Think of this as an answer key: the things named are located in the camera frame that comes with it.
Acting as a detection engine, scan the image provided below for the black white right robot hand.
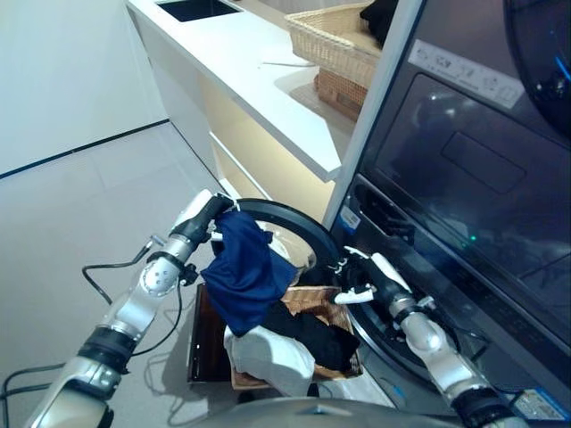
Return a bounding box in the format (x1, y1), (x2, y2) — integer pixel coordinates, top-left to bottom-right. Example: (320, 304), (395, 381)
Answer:
(327, 247), (414, 309)

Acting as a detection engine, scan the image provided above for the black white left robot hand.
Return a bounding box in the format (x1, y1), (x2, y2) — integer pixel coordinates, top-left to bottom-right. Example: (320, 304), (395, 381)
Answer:
(170, 189), (241, 245)

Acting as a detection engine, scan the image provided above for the navy blue garment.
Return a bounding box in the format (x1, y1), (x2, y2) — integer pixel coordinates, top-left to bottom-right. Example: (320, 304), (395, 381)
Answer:
(200, 211), (299, 338)

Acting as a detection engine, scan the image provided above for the dark grey washing machine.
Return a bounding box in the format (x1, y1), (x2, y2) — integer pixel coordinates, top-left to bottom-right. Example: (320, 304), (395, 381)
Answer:
(327, 173), (571, 428)

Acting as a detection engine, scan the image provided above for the blue white label sticker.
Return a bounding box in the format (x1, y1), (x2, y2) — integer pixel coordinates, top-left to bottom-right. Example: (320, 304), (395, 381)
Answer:
(338, 207), (362, 231)

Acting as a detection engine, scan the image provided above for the brown wicker laundry basket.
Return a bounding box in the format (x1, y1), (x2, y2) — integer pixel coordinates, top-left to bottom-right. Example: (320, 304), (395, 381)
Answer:
(231, 284), (365, 391)

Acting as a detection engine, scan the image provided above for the black garment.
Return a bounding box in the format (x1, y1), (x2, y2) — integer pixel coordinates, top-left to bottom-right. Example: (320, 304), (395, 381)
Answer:
(262, 262), (360, 372)

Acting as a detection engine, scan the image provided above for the round glass washer door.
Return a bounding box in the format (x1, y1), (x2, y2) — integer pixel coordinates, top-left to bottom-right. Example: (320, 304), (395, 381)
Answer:
(209, 198), (347, 296)

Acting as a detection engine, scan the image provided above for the light grey garment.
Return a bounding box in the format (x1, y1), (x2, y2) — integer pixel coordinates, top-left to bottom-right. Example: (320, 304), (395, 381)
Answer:
(222, 325), (319, 398)

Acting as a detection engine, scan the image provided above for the white counter cabinet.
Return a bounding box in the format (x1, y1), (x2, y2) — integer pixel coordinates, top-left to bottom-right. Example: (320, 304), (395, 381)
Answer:
(126, 0), (385, 202)

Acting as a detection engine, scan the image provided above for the grey robot torso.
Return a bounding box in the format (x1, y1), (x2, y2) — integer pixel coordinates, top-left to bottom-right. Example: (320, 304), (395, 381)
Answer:
(178, 395), (460, 428)

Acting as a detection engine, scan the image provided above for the brown woven storage basket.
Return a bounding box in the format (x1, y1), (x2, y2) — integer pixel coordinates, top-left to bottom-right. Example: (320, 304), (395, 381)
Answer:
(313, 70), (369, 122)

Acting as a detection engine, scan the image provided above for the white energy label sticker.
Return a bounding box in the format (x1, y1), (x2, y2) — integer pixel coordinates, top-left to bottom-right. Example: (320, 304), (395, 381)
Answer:
(512, 387), (571, 423)

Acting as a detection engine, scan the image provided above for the black rectangular sink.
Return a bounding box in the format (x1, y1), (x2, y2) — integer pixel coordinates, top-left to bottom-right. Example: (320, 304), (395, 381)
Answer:
(154, 0), (244, 23)

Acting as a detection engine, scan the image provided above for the pale wicker basket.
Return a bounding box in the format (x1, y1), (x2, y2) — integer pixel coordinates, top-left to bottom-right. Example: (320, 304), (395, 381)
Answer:
(284, 2), (385, 90)

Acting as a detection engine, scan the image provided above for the white instruction sticker strip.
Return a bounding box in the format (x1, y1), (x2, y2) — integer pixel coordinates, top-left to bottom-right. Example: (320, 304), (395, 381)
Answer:
(408, 38), (525, 109)

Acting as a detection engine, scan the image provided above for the black cloth in pale basket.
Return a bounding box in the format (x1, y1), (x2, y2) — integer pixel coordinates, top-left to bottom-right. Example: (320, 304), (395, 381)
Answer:
(359, 0), (401, 50)

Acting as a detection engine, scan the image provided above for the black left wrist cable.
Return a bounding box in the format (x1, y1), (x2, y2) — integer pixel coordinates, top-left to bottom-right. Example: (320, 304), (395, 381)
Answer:
(0, 243), (198, 402)

